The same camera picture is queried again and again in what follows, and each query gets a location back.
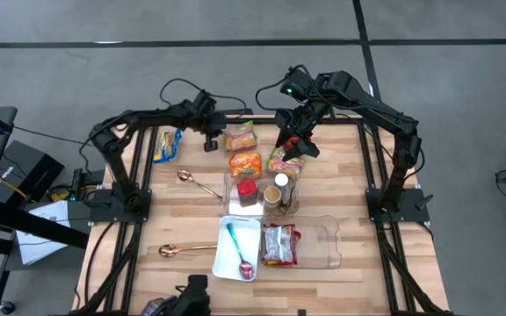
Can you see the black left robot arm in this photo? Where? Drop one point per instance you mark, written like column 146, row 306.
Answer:
column 147, row 118

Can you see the square clear plastic bin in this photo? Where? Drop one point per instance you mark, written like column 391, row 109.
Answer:
column 231, row 206

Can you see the iridescent metal spoon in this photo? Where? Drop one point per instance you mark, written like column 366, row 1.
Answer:
column 246, row 268

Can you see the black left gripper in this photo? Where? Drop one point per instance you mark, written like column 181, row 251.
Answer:
column 207, row 116

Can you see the blue yellow noodle packet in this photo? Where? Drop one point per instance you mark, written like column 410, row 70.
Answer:
column 167, row 145

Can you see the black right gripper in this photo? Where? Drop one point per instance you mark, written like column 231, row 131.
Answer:
column 303, row 114

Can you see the brown snack bar packet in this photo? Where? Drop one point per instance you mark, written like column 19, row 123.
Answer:
column 290, row 206

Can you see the power device green light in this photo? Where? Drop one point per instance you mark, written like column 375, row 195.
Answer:
column 59, row 195

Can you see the red yellow noodle packet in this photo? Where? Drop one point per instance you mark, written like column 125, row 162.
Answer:
column 279, row 243

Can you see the black table clamp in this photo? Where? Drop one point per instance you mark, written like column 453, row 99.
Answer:
column 301, row 312

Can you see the long clear plastic bin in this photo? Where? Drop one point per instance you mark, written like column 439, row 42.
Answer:
column 321, row 246

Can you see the black aluminium table frame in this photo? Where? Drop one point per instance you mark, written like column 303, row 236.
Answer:
column 257, row 119

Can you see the white paper sheets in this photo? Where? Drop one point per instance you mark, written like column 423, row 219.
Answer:
column 38, row 246

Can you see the rose gold metal spoon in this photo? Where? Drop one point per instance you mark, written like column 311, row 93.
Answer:
column 168, row 250
column 185, row 176

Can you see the green orange noodle packet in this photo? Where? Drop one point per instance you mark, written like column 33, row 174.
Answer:
column 240, row 138

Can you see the green yellow noodle packet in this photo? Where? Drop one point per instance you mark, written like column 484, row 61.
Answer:
column 286, row 167

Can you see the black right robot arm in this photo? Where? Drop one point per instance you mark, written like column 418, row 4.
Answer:
column 380, row 112

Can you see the black caster wheel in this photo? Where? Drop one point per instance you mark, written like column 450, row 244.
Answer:
column 6, row 307

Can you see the white plastic bin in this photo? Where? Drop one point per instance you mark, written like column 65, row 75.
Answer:
column 248, row 237

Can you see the white lid glass bottle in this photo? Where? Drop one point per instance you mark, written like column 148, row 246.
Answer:
column 281, row 180

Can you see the black box white lettering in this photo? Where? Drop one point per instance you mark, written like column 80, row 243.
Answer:
column 33, row 167

